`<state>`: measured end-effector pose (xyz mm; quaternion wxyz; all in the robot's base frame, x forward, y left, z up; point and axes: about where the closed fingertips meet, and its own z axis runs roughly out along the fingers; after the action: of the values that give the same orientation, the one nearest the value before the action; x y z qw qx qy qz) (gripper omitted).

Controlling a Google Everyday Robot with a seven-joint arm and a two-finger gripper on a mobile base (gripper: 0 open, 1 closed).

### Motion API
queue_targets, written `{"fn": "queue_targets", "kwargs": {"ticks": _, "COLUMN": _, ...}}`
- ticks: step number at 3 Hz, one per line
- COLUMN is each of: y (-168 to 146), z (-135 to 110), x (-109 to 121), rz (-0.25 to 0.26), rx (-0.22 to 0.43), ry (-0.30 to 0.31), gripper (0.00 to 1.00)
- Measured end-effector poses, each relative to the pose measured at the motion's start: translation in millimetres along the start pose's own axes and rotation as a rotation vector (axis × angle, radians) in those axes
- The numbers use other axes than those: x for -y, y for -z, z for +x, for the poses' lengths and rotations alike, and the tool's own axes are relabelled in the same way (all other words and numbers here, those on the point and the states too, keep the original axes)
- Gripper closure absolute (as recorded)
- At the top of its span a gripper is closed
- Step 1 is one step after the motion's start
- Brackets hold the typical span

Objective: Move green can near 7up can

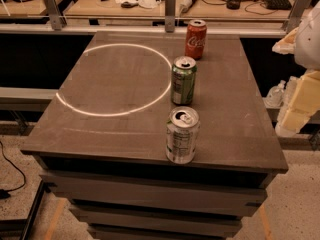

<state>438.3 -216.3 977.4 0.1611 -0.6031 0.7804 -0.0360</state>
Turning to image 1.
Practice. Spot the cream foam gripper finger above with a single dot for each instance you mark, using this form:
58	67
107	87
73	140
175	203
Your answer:
287	44
301	101

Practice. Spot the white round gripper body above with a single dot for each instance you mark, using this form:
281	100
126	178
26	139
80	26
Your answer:
309	43

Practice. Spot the green soda can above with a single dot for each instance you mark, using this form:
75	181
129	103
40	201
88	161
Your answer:
183	76

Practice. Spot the red Coca-Cola can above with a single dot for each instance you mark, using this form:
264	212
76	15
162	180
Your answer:
195	38

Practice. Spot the silver 7up can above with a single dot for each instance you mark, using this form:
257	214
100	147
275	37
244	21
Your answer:
182	130

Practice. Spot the black round cup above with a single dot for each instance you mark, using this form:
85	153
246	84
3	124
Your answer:
233	4

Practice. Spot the white power strip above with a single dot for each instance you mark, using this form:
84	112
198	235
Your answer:
185	5

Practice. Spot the grey drawer cabinet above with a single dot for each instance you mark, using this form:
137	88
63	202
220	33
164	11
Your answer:
101	141

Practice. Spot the metal rail bracket right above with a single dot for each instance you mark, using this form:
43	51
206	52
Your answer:
295	15

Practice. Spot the metal rail bracket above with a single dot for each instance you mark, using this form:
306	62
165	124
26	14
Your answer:
170	6
295	15
56	19

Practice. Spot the metal rail bracket centre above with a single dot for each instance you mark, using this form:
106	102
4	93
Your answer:
170	6

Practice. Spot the metal rail bracket left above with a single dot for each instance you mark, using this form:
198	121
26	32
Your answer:
56	19

